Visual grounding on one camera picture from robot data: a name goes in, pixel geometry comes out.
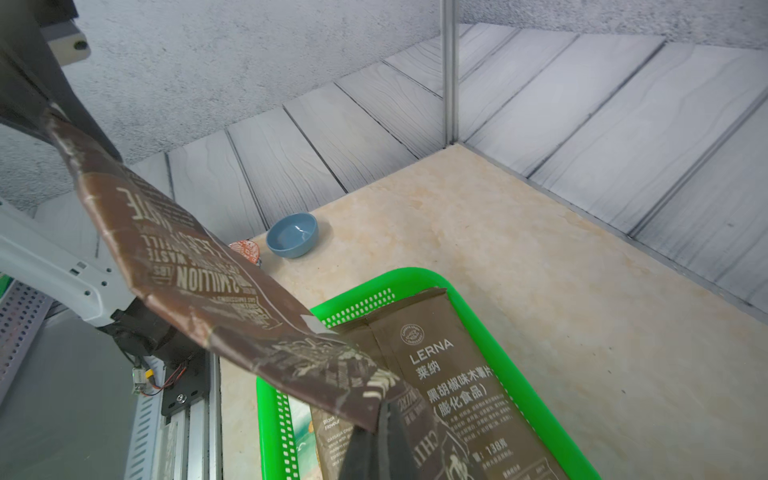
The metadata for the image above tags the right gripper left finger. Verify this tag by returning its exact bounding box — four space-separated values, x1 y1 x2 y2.
338 426 379 480

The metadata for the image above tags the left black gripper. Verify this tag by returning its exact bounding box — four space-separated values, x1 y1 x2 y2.
1 1 122 161

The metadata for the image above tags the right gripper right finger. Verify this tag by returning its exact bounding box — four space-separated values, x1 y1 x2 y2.
383 402 419 480

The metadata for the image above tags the brown Lerna cassava bag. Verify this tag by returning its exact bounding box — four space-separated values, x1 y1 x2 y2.
334 288 567 479

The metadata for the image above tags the dark brown snack bag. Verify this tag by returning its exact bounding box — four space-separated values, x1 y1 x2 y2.
40 108 405 432

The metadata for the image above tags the green plastic mesh basket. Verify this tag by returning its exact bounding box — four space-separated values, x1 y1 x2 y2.
256 267 600 479

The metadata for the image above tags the blue bowl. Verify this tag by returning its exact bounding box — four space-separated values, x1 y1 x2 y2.
266 212 319 259

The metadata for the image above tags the red patterned bowl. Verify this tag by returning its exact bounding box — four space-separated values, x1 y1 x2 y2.
229 240 261 266

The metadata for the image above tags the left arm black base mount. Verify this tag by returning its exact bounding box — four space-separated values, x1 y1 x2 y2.
99 299 211 417

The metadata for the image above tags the left aluminium frame post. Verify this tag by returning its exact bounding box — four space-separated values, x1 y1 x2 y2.
440 0 459 146

